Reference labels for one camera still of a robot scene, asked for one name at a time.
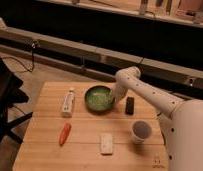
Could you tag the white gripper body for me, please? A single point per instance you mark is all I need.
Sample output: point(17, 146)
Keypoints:
point(118, 92)

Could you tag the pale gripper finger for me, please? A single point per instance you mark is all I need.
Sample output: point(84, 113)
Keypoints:
point(111, 98)

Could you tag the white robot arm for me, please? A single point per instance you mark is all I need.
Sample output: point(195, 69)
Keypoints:
point(181, 121)

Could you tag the green ceramic bowl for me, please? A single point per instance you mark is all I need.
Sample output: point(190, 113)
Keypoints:
point(96, 98)

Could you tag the black rectangular remote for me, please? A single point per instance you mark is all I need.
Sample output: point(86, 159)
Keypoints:
point(129, 108)

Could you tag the white paper cup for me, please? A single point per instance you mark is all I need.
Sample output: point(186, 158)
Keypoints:
point(140, 131)

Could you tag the white tube with cap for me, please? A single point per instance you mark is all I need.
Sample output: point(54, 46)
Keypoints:
point(68, 103)

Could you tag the orange carrot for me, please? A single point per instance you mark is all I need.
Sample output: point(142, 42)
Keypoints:
point(64, 133)

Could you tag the black office chair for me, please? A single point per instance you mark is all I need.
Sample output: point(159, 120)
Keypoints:
point(10, 93)

